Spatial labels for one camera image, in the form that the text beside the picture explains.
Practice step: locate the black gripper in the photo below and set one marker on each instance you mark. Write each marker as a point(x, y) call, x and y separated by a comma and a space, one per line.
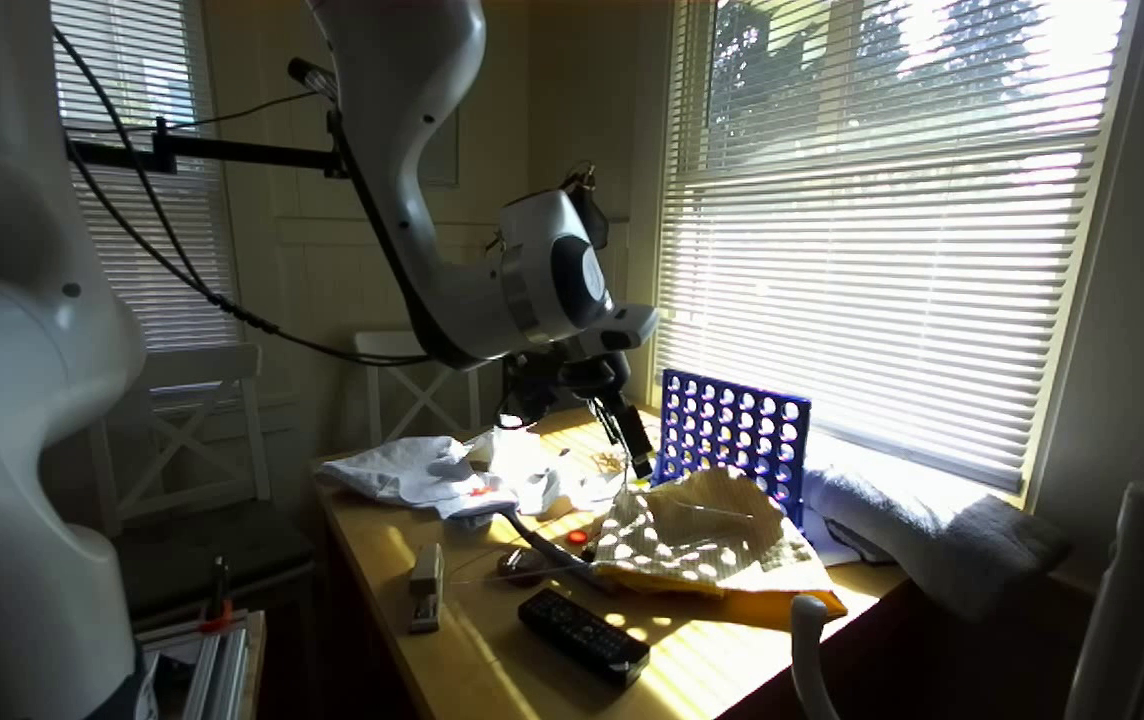
point(540, 380)

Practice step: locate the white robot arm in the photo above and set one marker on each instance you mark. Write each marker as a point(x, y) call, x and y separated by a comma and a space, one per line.
point(71, 346)

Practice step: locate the blue connect four grid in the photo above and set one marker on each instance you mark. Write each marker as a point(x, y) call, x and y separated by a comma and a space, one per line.
point(730, 426)

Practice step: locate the white crumpled cloth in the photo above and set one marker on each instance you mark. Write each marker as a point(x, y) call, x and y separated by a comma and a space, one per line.
point(486, 472)

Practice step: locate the black remote control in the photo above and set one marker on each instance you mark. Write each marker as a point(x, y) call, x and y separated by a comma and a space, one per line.
point(584, 636)

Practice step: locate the small stapler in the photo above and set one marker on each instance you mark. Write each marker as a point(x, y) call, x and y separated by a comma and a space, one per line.
point(425, 591)

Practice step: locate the white window blinds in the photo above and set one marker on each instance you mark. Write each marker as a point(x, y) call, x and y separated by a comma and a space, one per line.
point(880, 205)

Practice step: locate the folded grey towel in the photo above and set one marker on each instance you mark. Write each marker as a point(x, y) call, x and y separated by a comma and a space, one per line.
point(954, 541)

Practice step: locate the white wooden chair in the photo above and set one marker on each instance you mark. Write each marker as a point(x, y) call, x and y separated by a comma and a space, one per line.
point(183, 438)

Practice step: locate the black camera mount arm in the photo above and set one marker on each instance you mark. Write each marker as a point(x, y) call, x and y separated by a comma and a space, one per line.
point(167, 152)

